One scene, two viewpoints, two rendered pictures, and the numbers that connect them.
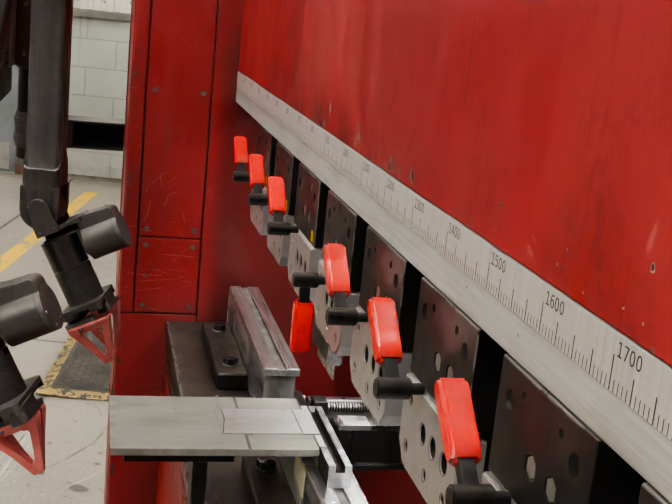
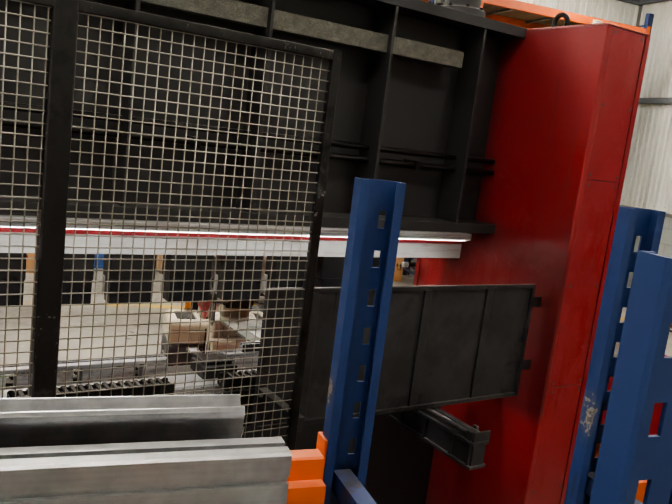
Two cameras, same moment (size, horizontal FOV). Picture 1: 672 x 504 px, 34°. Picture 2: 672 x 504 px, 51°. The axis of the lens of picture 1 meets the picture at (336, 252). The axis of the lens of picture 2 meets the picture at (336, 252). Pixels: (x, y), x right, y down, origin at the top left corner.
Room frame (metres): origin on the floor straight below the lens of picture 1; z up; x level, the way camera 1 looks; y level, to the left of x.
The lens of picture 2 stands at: (0.68, -2.52, 1.80)
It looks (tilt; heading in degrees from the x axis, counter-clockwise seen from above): 9 degrees down; 70
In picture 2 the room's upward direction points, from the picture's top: 7 degrees clockwise
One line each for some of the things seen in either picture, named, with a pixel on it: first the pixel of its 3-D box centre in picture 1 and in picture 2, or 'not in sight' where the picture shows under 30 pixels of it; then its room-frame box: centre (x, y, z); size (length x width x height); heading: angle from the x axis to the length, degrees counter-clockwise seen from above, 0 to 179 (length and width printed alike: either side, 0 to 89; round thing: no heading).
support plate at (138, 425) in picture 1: (210, 424); (257, 331); (1.37, 0.14, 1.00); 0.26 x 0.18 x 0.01; 103
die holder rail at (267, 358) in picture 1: (258, 347); not in sight; (1.94, 0.12, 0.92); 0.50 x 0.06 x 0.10; 13
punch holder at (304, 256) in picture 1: (332, 234); (287, 275); (1.43, 0.01, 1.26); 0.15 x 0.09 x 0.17; 13
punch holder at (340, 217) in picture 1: (367, 273); (238, 275); (1.24, -0.04, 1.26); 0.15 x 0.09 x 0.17; 13
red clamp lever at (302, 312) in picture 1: (307, 312); not in sight; (1.24, 0.03, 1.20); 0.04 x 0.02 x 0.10; 103
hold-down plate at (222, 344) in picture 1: (223, 354); not in sight; (1.98, 0.19, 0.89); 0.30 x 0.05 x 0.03; 13
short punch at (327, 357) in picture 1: (328, 333); not in sight; (1.41, 0.00, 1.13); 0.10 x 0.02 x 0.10; 13
